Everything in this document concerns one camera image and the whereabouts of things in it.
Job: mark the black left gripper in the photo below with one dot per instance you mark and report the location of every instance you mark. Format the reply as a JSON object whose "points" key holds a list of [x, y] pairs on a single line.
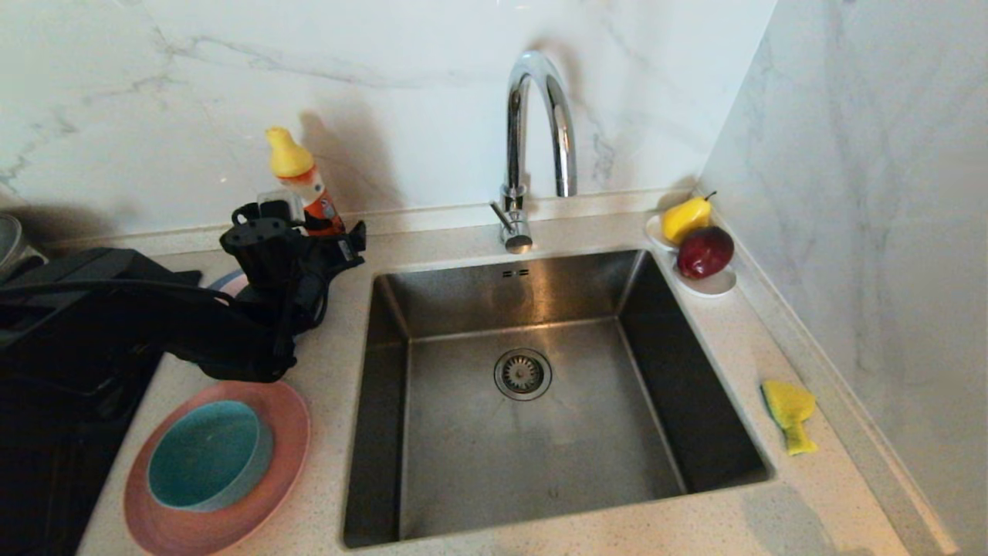
{"points": [[282, 262]]}

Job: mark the teal bowl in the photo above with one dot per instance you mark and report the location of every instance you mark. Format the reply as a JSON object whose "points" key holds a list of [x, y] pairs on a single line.
{"points": [[204, 455]]}

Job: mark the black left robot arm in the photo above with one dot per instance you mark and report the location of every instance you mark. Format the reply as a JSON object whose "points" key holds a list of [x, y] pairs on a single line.
{"points": [[116, 324]]}

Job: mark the dark red apple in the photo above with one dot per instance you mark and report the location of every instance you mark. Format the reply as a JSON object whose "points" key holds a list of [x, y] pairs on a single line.
{"points": [[704, 251]]}

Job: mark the stainless steel sink basin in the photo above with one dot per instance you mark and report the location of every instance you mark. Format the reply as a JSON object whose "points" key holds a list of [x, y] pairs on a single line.
{"points": [[540, 455]]}

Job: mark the chrome gooseneck faucet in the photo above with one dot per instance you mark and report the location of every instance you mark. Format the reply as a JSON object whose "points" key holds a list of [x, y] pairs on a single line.
{"points": [[515, 139]]}

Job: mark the pink plate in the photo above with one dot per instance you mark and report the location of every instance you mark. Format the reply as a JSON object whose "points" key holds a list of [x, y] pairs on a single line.
{"points": [[285, 425]]}

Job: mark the black induction cooktop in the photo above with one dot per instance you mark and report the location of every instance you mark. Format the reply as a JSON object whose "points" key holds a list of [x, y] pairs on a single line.
{"points": [[69, 479]]}

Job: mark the yellow pear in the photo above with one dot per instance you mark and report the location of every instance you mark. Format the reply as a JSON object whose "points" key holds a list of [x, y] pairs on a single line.
{"points": [[685, 220]]}

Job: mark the blue grey plate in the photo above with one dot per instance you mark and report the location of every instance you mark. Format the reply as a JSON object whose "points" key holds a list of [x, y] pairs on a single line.
{"points": [[219, 278]]}

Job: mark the steel cooking pot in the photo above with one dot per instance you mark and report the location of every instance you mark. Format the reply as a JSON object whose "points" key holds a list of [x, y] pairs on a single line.
{"points": [[11, 239]]}

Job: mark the round metal drain strainer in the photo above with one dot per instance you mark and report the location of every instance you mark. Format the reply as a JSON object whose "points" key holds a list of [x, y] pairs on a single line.
{"points": [[523, 374]]}

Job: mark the yellow green sponge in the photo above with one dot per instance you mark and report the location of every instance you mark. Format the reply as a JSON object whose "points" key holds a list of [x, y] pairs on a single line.
{"points": [[787, 403]]}

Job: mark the small white fruit dish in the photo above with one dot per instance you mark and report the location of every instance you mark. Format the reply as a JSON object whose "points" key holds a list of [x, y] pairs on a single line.
{"points": [[714, 286]]}

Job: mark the orange white dish soap bottle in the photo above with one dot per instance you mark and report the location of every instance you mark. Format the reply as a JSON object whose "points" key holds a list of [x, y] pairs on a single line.
{"points": [[292, 154]]}

